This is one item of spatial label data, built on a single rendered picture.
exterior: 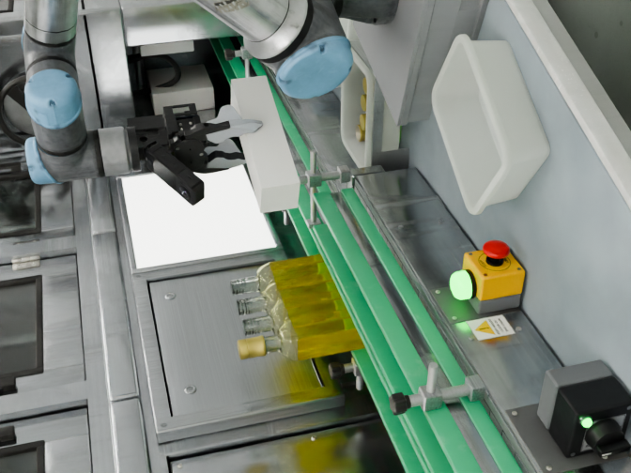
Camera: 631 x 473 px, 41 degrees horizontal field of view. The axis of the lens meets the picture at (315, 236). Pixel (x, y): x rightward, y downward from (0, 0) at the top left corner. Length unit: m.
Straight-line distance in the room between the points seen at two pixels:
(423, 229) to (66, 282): 0.85
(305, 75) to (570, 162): 0.39
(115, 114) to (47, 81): 1.16
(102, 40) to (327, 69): 1.19
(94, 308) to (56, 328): 0.08
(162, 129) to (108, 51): 0.99
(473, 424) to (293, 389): 0.49
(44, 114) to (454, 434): 0.71
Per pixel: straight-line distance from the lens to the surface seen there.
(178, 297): 1.80
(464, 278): 1.29
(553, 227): 1.21
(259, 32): 1.19
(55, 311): 1.89
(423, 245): 1.45
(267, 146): 1.35
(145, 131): 1.39
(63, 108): 1.26
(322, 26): 1.23
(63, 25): 1.33
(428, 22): 1.31
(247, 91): 1.43
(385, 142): 1.68
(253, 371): 1.61
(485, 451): 1.15
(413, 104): 1.42
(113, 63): 2.37
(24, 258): 2.05
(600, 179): 1.10
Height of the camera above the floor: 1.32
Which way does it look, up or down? 13 degrees down
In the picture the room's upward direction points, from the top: 99 degrees counter-clockwise
